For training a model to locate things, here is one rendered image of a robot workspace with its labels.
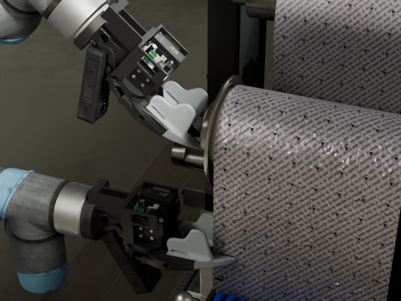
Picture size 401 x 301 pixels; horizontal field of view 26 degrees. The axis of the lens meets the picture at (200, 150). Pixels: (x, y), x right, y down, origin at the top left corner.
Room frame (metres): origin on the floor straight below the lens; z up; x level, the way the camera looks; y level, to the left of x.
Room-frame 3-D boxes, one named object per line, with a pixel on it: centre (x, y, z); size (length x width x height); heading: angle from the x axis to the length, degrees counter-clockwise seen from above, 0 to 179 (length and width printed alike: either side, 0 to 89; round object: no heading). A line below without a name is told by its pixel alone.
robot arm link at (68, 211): (0.99, 0.17, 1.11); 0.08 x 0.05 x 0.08; 158
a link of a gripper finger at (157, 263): (0.92, 0.05, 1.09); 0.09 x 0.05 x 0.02; 67
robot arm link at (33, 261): (1.03, 0.25, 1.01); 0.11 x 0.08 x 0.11; 22
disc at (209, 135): (0.97, -0.03, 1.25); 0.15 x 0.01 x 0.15; 158
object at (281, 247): (0.87, -0.13, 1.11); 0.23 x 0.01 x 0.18; 68
